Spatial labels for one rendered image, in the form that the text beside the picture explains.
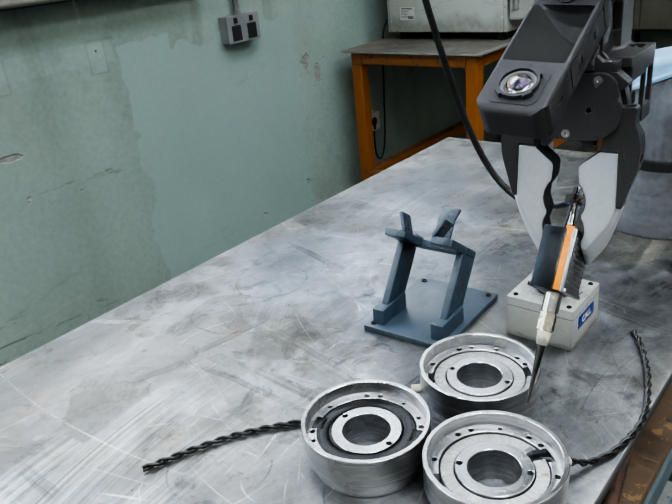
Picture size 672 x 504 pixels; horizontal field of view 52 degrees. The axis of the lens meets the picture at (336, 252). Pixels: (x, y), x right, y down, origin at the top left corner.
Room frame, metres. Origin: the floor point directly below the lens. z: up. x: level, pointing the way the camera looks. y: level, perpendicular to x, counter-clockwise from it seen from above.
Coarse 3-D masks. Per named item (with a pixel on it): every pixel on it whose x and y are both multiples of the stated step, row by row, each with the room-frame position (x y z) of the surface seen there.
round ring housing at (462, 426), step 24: (432, 432) 0.42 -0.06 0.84; (456, 432) 0.43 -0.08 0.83; (480, 432) 0.43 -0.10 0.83; (504, 432) 0.43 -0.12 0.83; (528, 432) 0.42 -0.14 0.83; (552, 432) 0.41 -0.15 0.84; (432, 456) 0.41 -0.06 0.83; (480, 456) 0.41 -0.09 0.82; (504, 456) 0.41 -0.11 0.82; (552, 456) 0.40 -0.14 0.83; (432, 480) 0.37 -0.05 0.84; (528, 480) 0.37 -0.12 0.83; (552, 480) 0.37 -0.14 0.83
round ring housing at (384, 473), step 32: (352, 384) 0.50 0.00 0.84; (384, 384) 0.49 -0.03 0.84; (320, 416) 0.47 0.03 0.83; (352, 416) 0.47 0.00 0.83; (384, 416) 0.46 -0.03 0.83; (416, 416) 0.46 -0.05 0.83; (320, 448) 0.43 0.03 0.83; (352, 448) 0.43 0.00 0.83; (384, 448) 0.42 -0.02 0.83; (416, 448) 0.41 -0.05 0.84; (352, 480) 0.40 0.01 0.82; (384, 480) 0.40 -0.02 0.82
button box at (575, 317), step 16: (528, 288) 0.63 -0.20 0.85; (592, 288) 0.61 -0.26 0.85; (512, 304) 0.61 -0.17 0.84; (528, 304) 0.60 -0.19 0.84; (576, 304) 0.58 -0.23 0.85; (592, 304) 0.61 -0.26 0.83; (512, 320) 0.61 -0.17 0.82; (528, 320) 0.60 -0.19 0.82; (560, 320) 0.58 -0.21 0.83; (576, 320) 0.58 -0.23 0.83; (592, 320) 0.61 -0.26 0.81; (528, 336) 0.60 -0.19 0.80; (560, 336) 0.58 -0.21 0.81; (576, 336) 0.58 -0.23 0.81
